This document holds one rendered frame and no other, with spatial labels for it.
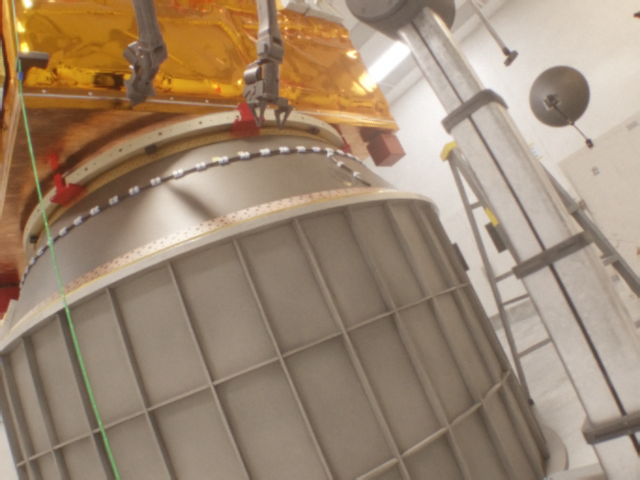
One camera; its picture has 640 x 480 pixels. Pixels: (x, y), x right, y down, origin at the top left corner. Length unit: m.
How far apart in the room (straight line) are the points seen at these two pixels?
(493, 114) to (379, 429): 0.89
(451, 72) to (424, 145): 9.14
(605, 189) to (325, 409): 3.75
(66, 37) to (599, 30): 8.27
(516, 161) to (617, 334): 0.31
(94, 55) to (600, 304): 1.66
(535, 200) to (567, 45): 8.36
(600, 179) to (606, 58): 4.52
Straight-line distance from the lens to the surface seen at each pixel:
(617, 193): 4.61
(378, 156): 2.65
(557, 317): 0.81
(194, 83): 1.92
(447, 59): 0.91
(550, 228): 0.80
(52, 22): 1.88
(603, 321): 0.80
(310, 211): 1.39
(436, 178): 9.87
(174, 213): 1.50
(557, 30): 9.25
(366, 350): 1.37
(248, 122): 1.84
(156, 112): 1.79
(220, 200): 1.49
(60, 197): 1.94
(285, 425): 1.29
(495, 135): 0.84
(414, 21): 0.96
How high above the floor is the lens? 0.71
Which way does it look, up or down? 15 degrees up
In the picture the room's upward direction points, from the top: 24 degrees counter-clockwise
